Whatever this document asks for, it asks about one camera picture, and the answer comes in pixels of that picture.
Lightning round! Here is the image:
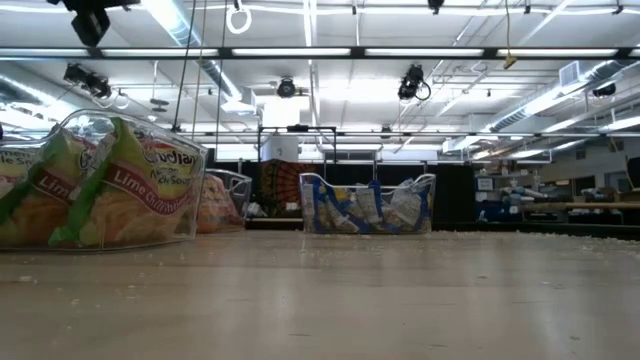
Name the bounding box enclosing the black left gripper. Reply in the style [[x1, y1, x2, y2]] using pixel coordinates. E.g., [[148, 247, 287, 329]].
[[47, 0, 141, 49]]

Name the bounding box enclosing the lime chili Maruchan noodle pack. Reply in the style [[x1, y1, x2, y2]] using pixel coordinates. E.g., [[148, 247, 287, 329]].
[[0, 127, 101, 244], [0, 147, 34, 206], [49, 116, 204, 247]]

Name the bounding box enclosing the orange Maruchan noodle pack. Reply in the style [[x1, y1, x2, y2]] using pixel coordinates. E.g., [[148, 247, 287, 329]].
[[197, 173, 247, 234]]

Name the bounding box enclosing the blue Maruchan noodle pack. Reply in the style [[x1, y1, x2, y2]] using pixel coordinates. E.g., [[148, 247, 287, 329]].
[[355, 185, 396, 234], [319, 187, 362, 234], [388, 177, 434, 234], [301, 180, 326, 234]]

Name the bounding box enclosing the clear plastic bin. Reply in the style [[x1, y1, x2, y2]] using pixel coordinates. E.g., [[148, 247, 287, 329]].
[[0, 108, 210, 252], [298, 171, 438, 236], [199, 168, 255, 235]]

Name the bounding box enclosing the white cabinet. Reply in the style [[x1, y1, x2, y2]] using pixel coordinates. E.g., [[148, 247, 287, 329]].
[[260, 134, 301, 164]]

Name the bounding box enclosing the orange patterned tapestry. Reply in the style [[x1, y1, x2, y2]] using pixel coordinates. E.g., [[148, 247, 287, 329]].
[[259, 158, 321, 216]]

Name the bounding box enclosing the black partition panel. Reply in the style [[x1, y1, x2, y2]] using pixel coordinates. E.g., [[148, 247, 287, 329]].
[[204, 160, 477, 224]]

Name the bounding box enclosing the white ceiling air vent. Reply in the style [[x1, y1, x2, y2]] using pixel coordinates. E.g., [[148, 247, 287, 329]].
[[558, 60, 582, 88]]

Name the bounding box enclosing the wooden workbench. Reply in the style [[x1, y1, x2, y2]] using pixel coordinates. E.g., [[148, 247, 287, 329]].
[[519, 199, 640, 212]]

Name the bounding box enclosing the silver ventilation duct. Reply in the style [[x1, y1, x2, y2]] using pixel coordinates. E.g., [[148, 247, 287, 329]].
[[142, 0, 246, 104]]

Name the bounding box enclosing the black hanging cable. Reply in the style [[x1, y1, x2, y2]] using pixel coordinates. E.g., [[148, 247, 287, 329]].
[[171, 0, 198, 134]]

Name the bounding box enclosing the tan hanging rope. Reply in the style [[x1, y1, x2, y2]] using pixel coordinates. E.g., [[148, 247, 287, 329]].
[[190, 0, 209, 129]]

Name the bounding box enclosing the black metal rig frame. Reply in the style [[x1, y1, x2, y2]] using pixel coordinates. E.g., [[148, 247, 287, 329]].
[[0, 46, 640, 61]]

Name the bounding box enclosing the white hanging cable ring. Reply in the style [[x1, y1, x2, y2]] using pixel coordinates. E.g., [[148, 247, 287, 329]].
[[224, 0, 254, 36]]

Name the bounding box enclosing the yellow hanging power cord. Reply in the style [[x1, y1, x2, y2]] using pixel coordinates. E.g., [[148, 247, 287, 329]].
[[502, 0, 519, 70]]

